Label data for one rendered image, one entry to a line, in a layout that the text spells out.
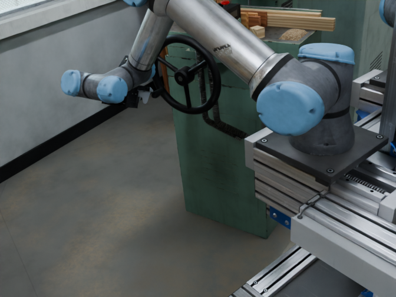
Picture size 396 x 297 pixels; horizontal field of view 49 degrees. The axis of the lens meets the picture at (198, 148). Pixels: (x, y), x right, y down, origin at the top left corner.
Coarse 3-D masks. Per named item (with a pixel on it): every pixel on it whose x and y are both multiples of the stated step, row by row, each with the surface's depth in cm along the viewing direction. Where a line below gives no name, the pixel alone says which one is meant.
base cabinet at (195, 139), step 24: (192, 96) 175; (240, 96) 162; (192, 120) 181; (240, 120) 167; (192, 144) 188; (216, 144) 180; (240, 144) 173; (192, 168) 196; (216, 168) 187; (240, 168) 179; (192, 192) 204; (216, 192) 195; (240, 192) 186; (216, 216) 203; (240, 216) 194; (264, 216) 186
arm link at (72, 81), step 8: (64, 72) 125; (72, 72) 123; (80, 72) 125; (88, 72) 126; (64, 80) 124; (72, 80) 122; (80, 80) 123; (64, 88) 124; (72, 88) 122; (80, 88) 123; (72, 96) 127; (80, 96) 126
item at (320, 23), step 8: (272, 16) 156; (280, 16) 155; (288, 16) 153; (296, 16) 152; (304, 16) 151; (312, 16) 150; (272, 24) 158; (280, 24) 156; (288, 24) 154; (296, 24) 153; (304, 24) 151; (312, 24) 150; (320, 24) 148; (328, 24) 147
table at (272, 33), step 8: (176, 24) 173; (176, 32) 164; (184, 32) 162; (272, 32) 152; (280, 32) 151; (312, 32) 148; (320, 32) 154; (264, 40) 146; (272, 40) 145; (280, 40) 144; (288, 40) 143; (304, 40) 142; (312, 40) 149; (320, 40) 155; (272, 48) 145; (280, 48) 143; (288, 48) 142; (296, 48) 140; (192, 56) 153; (296, 56) 142
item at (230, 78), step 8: (168, 56) 172; (176, 64) 172; (184, 64) 169; (192, 64) 167; (168, 72) 176; (224, 72) 161; (232, 72) 159; (208, 80) 167; (224, 80) 163; (232, 80) 160; (240, 80) 158; (248, 88) 158
